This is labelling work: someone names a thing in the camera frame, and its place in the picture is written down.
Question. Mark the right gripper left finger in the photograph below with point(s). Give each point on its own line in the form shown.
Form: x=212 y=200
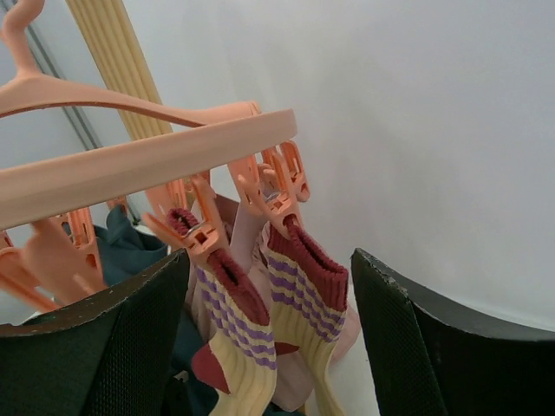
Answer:
x=108 y=354

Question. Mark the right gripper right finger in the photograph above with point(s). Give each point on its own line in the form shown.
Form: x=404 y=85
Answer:
x=430 y=355

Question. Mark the pink round clip hanger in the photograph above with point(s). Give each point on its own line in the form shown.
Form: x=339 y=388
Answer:
x=50 y=270

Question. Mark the red purple striped sock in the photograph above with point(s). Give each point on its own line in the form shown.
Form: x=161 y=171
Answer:
x=240 y=359
x=309 y=294

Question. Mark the pink cloth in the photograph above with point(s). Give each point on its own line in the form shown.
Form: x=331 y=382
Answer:
x=294 y=381

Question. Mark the wooden hanging rack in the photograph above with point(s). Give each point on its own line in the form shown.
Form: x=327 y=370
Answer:
x=109 y=34

